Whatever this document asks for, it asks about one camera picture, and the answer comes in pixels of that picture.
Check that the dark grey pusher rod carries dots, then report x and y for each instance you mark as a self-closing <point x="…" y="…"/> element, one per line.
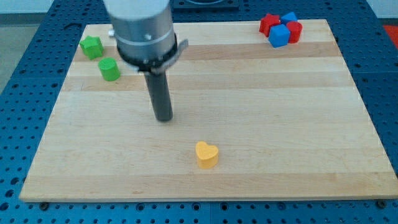
<point x="159" y="95"/>

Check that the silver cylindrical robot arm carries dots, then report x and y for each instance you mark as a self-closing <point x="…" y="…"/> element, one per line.
<point x="145" y="38"/>

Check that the green cylinder block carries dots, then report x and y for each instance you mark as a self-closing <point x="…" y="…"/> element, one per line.
<point x="109" y="69"/>

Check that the green star block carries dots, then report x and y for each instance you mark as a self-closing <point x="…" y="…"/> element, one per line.
<point x="92" y="47"/>

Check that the yellow heart block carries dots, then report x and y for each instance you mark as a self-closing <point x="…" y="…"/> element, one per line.
<point x="207" y="155"/>

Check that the red star block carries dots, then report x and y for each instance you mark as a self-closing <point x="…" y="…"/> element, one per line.
<point x="268" y="21"/>

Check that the blue cube block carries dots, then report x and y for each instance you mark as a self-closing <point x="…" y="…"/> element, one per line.
<point x="279" y="36"/>

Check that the light wooden board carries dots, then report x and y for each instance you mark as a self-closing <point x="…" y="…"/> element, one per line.
<point x="289" y="124"/>

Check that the blue pentagon block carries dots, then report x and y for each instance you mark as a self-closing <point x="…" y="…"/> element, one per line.
<point x="289" y="17"/>

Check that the red cylinder block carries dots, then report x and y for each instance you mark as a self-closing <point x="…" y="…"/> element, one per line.
<point x="295" y="29"/>

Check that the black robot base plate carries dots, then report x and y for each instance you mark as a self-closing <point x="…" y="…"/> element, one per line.
<point x="205" y="4"/>

